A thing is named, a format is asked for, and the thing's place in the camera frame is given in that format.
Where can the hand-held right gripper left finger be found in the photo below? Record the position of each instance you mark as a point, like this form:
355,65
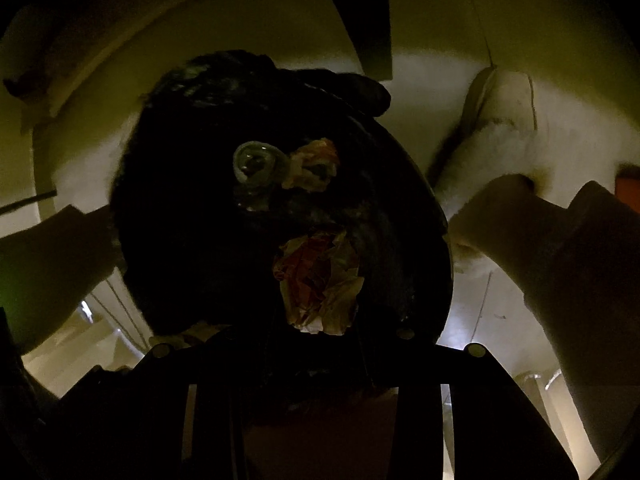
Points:
260,360

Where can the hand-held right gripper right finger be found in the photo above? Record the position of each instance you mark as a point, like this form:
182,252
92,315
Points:
385,360

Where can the red and white paper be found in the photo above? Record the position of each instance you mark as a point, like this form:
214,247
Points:
320,285

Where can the trash bin with black bag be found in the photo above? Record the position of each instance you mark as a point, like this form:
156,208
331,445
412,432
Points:
200,220

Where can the person's right leg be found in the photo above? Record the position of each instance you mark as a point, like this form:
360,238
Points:
560,270

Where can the clear plastic cup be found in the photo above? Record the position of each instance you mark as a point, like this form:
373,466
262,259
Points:
256,162

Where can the small crumpled wrapper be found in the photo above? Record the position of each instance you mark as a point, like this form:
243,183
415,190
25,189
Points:
312,162

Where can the white fluffy slipper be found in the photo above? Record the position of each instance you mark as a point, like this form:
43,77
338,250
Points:
500,110

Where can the orange object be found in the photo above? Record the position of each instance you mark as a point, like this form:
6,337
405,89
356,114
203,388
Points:
629,182

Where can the dark board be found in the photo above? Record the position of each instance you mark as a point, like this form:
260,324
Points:
362,10

